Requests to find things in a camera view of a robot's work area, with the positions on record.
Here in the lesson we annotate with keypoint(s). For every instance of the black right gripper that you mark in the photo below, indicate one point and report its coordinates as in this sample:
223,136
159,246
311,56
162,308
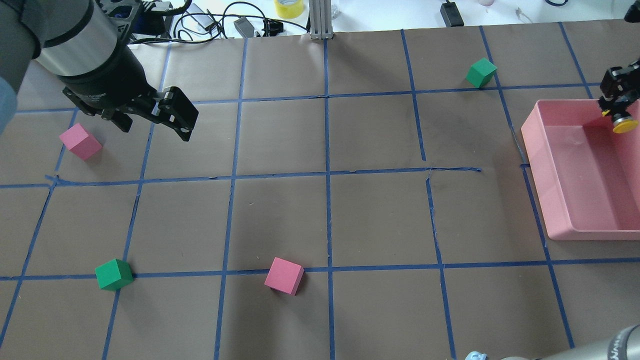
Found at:
618,90

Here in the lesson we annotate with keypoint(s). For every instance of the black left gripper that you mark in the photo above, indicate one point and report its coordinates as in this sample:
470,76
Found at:
109,81

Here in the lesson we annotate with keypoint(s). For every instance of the yellow push button switch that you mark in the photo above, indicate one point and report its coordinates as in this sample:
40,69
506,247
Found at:
622,121

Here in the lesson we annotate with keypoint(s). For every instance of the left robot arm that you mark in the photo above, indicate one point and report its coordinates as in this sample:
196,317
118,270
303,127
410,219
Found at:
85,45

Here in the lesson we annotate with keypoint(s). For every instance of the pink cube far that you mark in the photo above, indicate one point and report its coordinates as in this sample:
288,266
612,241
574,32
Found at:
79,141

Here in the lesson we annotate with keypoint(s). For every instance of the pink cube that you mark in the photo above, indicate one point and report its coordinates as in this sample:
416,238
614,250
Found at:
284,276
79,141

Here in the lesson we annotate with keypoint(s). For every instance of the pink plastic tray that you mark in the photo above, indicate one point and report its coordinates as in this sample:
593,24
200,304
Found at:
587,176

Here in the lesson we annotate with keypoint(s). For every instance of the green cube near tray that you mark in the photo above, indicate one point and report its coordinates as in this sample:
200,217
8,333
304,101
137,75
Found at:
481,73

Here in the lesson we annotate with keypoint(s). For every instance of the green cube near base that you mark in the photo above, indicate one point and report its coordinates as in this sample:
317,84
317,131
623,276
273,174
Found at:
113,275

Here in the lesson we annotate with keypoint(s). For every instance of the yellow tape roll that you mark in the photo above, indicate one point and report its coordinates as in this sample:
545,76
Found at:
289,9

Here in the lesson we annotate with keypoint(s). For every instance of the black power brick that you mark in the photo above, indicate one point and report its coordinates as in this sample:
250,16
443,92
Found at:
451,14

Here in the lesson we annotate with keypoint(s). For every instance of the pink cube centre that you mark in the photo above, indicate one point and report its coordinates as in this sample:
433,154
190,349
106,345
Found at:
284,276

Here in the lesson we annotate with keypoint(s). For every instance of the aluminium frame post right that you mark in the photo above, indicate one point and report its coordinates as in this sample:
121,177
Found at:
320,16

